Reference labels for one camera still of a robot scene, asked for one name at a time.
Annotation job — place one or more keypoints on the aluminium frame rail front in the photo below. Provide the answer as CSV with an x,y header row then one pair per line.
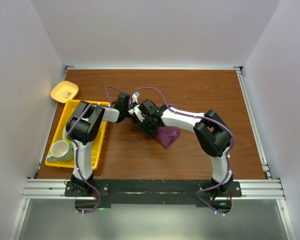
x,y
268,189

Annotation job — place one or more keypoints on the yellow square bowl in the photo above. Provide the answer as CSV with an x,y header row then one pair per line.
x,y
64,91

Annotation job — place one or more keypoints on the purple cloth napkin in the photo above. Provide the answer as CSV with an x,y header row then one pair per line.
x,y
167,135

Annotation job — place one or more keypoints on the yellow plastic tray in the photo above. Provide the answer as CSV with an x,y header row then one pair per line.
x,y
68,109

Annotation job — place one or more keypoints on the aluminium frame rail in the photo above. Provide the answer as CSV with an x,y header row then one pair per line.
x,y
260,149
268,189

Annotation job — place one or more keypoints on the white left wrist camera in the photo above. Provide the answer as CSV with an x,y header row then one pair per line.
x,y
135,97

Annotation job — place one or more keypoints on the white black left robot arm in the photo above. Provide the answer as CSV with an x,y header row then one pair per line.
x,y
82,128

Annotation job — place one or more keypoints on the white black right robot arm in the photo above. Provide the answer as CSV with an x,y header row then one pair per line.
x,y
214,137

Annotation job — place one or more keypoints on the pale cup with blue handle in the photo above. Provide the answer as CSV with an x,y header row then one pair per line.
x,y
60,151

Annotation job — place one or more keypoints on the green white plate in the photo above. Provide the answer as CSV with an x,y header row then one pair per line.
x,y
65,138

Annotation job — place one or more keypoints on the aluminium frame rail right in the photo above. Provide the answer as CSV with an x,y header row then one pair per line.
x,y
260,149

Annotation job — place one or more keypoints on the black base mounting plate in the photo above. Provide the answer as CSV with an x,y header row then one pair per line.
x,y
200,193

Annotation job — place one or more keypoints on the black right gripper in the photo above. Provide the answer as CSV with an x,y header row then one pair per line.
x,y
148,131

